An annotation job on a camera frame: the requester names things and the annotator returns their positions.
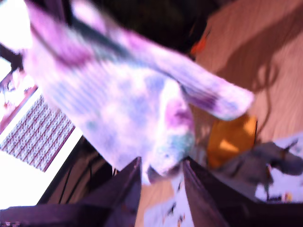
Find tie-dye Hugging Face sock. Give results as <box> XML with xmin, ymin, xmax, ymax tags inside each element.
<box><xmin>23</xmin><ymin>0</ymin><xmax>255</xmax><ymax>185</ymax></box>

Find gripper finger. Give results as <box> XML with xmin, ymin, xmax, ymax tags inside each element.
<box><xmin>78</xmin><ymin>157</ymin><xmax>143</xmax><ymax>227</ymax></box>
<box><xmin>182</xmin><ymin>159</ymin><xmax>258</xmax><ymax>227</ymax></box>

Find yellow sock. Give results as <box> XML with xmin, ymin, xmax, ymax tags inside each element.
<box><xmin>207</xmin><ymin>114</ymin><xmax>258</xmax><ymax>168</ymax></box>

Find small orange object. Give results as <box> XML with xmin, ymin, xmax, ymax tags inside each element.
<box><xmin>190</xmin><ymin>35</ymin><xmax>209</xmax><ymax>55</ymax></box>

